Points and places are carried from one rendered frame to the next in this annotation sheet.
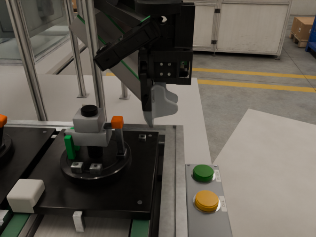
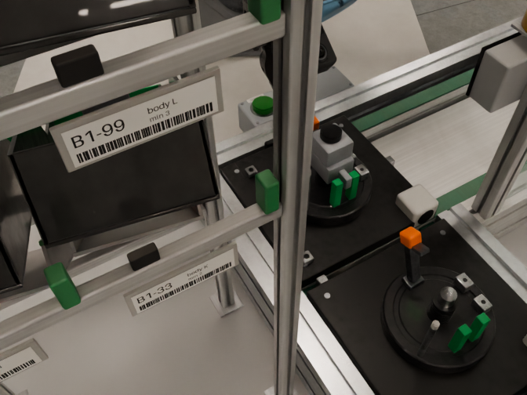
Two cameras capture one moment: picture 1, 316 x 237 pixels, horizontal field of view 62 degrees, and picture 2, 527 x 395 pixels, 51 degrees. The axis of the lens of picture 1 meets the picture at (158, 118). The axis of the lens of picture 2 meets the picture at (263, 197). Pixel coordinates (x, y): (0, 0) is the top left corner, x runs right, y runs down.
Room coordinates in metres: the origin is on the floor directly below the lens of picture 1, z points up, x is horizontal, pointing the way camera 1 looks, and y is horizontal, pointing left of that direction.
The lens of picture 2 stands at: (0.78, 0.53, 1.64)
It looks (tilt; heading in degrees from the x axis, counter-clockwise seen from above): 52 degrees down; 238
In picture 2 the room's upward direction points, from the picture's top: 1 degrees counter-clockwise
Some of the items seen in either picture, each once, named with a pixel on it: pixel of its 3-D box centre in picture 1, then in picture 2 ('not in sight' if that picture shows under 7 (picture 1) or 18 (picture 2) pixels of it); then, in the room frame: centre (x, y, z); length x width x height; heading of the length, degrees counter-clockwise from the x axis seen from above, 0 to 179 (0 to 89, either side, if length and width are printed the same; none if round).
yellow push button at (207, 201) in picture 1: (206, 201); not in sight; (0.32, -0.08, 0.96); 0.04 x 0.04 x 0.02
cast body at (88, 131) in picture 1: (86, 124); (333, 153); (0.42, 0.13, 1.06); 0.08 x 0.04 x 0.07; 87
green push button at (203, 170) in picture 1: (203, 174); (263, 106); (0.39, -0.09, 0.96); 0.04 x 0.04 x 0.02
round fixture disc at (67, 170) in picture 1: (96, 157); (325, 184); (0.42, 0.12, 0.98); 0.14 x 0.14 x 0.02
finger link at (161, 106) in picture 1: (160, 108); not in sight; (0.39, 0.00, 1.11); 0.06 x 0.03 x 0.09; 86
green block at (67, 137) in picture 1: (70, 147); (352, 185); (0.41, 0.17, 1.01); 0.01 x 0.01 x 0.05; 86
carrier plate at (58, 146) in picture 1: (97, 165); (324, 192); (0.42, 0.12, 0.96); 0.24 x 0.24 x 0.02; 86
